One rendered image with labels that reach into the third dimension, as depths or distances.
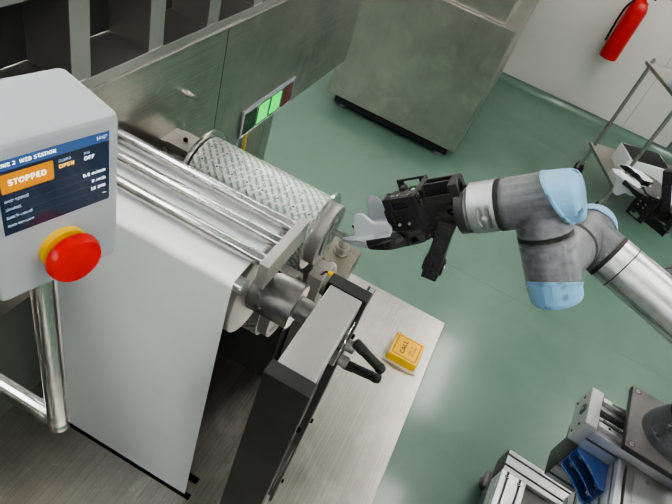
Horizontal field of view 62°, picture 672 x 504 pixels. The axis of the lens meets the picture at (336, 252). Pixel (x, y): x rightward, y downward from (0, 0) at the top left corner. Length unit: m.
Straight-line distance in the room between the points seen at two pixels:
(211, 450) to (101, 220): 0.79
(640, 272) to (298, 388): 0.57
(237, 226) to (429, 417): 1.86
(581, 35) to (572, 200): 4.64
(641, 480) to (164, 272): 1.39
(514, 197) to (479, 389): 1.87
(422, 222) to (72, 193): 0.60
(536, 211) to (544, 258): 0.07
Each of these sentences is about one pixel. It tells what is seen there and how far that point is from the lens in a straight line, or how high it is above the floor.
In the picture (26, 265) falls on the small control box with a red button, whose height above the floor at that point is 1.63.
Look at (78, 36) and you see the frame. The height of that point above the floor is 1.52.
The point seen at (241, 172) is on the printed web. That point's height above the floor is 1.31.
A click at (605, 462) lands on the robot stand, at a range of 1.76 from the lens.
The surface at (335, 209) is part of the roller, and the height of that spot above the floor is 1.31.
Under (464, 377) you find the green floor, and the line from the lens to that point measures 2.60.
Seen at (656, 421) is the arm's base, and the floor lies 0.86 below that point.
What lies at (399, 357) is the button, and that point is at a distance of 1.28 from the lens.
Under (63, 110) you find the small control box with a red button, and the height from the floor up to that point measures 1.71.
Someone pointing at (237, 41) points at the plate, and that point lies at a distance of 1.14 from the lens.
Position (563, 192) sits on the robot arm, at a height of 1.53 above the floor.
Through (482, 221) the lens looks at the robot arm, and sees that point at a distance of 0.80.
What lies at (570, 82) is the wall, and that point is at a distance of 5.50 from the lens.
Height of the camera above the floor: 1.88
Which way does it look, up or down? 42 degrees down
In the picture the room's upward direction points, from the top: 21 degrees clockwise
